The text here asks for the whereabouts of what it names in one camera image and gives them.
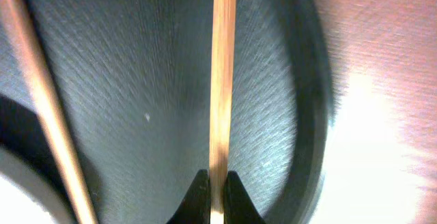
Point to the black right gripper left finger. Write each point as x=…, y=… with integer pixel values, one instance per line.
x=195, y=206

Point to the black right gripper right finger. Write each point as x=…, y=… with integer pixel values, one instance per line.
x=238, y=207

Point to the wooden chopstick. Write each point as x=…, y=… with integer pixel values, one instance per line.
x=23, y=39
x=222, y=67

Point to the round black tray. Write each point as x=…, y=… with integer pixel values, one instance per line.
x=133, y=77

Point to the grey plate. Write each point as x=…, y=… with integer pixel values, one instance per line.
x=26, y=197

